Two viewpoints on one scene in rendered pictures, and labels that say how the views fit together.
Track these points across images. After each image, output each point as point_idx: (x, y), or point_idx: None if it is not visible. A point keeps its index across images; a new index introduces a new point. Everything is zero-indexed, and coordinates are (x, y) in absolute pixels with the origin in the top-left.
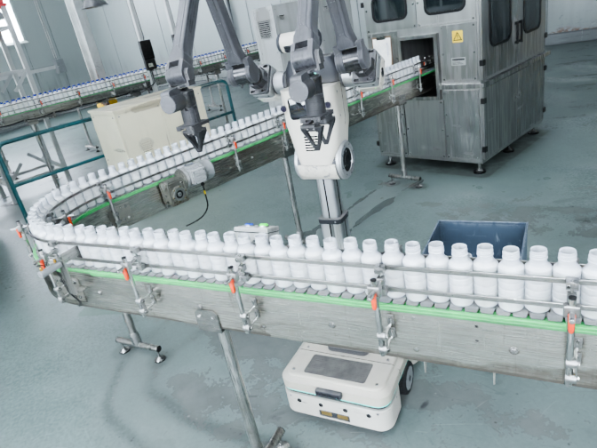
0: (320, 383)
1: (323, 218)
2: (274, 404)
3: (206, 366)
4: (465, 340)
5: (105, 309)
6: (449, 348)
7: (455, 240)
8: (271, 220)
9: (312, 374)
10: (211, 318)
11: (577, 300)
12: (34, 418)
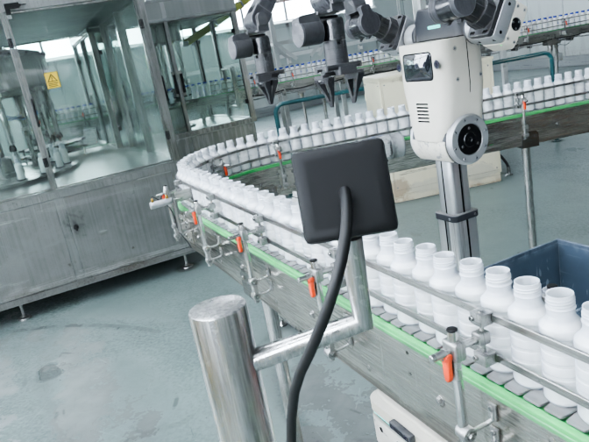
0: (399, 417)
1: (441, 212)
2: (370, 428)
3: (337, 365)
4: (400, 368)
5: (202, 255)
6: (391, 375)
7: (577, 273)
8: (523, 234)
9: (397, 403)
10: (247, 281)
11: (507, 349)
12: (181, 354)
